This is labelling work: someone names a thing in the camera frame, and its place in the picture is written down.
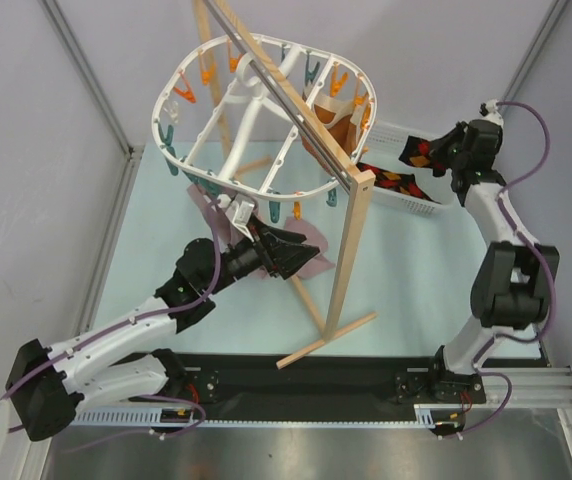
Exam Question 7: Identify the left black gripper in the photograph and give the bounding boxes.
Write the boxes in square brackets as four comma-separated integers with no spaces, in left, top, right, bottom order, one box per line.
[205,214,318,295]

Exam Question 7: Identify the white round clip hanger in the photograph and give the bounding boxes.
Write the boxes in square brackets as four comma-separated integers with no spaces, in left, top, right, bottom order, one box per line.
[151,35,377,223]

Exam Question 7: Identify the argyle sock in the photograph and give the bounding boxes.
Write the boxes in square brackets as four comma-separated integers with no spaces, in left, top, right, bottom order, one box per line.
[398,135,446,178]
[356,162,433,202]

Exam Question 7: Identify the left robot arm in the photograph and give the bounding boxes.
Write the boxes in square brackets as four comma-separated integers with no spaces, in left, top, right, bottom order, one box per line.
[4,217,320,442]

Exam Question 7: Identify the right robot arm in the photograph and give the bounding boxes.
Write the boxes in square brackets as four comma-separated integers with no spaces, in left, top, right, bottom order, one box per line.
[427,118,559,402]

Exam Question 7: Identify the mauve cloth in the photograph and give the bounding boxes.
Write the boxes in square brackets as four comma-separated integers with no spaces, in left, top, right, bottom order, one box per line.
[187,185,335,279]

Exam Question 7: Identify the white plastic basket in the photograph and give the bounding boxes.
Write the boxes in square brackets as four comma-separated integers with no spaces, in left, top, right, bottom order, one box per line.
[357,121,456,216]

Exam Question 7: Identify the orange brown garment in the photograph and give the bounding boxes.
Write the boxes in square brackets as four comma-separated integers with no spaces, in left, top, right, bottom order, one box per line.
[313,93,365,161]

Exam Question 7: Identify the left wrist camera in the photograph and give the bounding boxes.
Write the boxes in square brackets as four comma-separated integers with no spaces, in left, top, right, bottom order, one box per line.
[217,193,255,239]

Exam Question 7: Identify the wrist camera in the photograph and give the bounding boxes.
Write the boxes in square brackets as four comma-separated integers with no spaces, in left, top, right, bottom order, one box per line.
[479,99,504,128]
[217,193,255,239]

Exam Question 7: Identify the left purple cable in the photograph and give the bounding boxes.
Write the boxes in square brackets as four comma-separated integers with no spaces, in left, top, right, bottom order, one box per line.
[0,197,225,451]

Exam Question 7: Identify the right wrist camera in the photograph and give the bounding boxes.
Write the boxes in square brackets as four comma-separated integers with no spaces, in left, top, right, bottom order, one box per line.
[479,99,504,128]

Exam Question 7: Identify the wooden drying rack frame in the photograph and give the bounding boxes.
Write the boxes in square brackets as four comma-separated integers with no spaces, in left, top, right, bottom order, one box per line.
[204,1,376,369]

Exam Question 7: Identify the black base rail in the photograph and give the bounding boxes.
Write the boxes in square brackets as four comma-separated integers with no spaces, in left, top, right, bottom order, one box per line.
[78,349,490,423]

